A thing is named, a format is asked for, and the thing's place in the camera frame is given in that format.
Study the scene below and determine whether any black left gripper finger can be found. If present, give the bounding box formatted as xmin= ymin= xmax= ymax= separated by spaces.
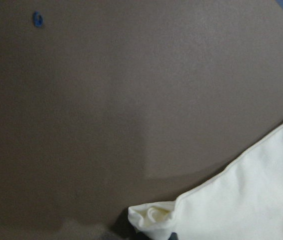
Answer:
xmin=168 ymin=232 xmax=179 ymax=240

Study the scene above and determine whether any cream long-sleeve printed shirt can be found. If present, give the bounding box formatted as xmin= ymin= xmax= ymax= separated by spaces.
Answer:
xmin=127 ymin=124 xmax=283 ymax=240

